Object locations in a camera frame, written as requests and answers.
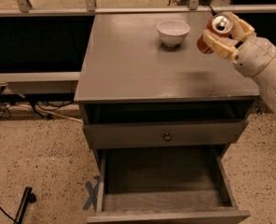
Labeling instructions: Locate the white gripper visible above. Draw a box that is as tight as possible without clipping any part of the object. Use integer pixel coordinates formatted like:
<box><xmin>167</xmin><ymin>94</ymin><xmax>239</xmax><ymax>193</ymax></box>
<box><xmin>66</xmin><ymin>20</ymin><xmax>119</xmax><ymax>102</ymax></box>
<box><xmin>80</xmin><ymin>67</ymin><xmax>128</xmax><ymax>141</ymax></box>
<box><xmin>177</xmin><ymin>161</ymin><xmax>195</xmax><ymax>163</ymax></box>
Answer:
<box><xmin>202</xmin><ymin>12</ymin><xmax>276</xmax><ymax>77</ymax></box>

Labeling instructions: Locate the red coke can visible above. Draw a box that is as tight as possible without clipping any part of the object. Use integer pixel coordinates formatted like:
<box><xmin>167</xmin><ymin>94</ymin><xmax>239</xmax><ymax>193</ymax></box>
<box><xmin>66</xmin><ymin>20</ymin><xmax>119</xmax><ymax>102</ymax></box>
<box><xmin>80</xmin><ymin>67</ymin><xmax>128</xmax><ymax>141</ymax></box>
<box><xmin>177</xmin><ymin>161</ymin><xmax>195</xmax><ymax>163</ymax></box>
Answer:
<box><xmin>197</xmin><ymin>12</ymin><xmax>233</xmax><ymax>54</ymax></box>

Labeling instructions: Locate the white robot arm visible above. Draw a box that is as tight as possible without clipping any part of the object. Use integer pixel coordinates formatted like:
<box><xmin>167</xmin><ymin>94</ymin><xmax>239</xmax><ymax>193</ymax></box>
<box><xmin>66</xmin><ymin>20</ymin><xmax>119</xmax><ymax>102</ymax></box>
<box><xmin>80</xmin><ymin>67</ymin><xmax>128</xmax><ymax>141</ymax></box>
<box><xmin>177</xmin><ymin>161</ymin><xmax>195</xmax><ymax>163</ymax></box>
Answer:
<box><xmin>200</xmin><ymin>12</ymin><xmax>276</xmax><ymax>114</ymax></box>

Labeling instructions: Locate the grey drawer cabinet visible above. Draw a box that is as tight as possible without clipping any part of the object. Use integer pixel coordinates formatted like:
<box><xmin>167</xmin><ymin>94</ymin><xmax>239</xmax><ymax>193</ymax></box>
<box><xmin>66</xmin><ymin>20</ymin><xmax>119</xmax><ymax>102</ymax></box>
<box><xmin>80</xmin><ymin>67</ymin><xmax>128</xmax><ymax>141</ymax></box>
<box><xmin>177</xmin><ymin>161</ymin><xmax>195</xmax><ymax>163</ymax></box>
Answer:
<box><xmin>74</xmin><ymin>11</ymin><xmax>261</xmax><ymax>224</ymax></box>

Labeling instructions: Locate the round metal drawer knob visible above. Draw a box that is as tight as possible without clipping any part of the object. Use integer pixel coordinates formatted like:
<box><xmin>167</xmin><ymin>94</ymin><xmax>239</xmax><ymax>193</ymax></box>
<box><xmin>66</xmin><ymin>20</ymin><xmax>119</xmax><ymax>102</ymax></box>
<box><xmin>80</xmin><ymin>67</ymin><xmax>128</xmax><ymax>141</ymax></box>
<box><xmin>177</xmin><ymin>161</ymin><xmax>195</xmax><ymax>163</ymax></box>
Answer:
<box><xmin>163</xmin><ymin>133</ymin><xmax>172</xmax><ymax>142</ymax></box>

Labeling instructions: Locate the open middle grey drawer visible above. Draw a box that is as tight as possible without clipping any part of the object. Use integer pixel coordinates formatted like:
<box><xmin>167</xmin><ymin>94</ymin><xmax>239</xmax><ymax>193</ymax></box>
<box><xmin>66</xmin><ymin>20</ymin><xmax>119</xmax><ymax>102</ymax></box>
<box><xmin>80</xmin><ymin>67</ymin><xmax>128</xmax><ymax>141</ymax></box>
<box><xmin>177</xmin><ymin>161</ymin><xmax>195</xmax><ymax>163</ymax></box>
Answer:
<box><xmin>87</xmin><ymin>146</ymin><xmax>250</xmax><ymax>224</ymax></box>

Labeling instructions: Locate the top grey drawer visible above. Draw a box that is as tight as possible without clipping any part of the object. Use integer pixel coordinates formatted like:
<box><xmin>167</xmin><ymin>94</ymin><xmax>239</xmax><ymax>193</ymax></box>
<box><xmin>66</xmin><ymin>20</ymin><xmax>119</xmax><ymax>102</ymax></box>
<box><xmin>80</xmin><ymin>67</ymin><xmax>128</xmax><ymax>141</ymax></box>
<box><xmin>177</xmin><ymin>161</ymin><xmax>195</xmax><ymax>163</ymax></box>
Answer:
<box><xmin>83</xmin><ymin>119</ymin><xmax>248</xmax><ymax>149</ymax></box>

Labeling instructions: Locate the white ceramic bowl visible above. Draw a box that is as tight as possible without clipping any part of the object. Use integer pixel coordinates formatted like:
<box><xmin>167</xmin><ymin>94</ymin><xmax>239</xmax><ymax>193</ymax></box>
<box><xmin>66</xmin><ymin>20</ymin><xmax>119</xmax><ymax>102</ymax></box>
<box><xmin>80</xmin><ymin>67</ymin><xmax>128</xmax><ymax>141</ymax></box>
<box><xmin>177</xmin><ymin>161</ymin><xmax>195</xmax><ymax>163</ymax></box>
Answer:
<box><xmin>157</xmin><ymin>20</ymin><xmax>190</xmax><ymax>47</ymax></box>

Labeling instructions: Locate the blue tape cross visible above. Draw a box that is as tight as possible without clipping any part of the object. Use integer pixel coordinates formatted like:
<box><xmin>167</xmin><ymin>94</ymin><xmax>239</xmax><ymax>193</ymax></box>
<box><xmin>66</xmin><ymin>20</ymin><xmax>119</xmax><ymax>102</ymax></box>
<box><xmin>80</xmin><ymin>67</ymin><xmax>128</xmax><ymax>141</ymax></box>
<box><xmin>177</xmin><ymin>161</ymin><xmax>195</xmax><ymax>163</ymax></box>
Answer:
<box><xmin>83</xmin><ymin>175</ymin><xmax>100</xmax><ymax>210</ymax></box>

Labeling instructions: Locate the black bar on floor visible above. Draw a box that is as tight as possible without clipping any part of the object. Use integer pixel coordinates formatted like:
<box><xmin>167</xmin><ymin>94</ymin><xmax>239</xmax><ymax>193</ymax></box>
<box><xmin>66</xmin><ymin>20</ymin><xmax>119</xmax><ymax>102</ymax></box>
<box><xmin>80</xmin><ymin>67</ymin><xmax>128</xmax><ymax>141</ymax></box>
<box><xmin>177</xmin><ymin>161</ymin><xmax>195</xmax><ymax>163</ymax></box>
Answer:
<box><xmin>13</xmin><ymin>187</ymin><xmax>36</xmax><ymax>224</ymax></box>

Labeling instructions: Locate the metal railing frame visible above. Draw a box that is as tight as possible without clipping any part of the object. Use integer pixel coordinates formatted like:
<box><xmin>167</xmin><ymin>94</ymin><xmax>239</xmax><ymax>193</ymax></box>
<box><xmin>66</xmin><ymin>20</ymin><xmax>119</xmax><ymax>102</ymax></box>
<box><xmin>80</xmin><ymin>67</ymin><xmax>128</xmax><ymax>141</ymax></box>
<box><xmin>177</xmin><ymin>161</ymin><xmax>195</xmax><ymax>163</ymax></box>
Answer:
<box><xmin>0</xmin><ymin>0</ymin><xmax>276</xmax><ymax>95</ymax></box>

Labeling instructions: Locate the bundle of black cables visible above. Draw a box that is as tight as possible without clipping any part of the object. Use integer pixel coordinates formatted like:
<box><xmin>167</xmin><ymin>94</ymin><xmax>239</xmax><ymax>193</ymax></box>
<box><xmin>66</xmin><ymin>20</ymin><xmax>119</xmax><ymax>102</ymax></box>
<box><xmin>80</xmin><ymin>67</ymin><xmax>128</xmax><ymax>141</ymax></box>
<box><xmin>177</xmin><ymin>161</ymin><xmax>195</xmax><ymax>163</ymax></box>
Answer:
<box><xmin>0</xmin><ymin>83</ymin><xmax>76</xmax><ymax>121</ymax></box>

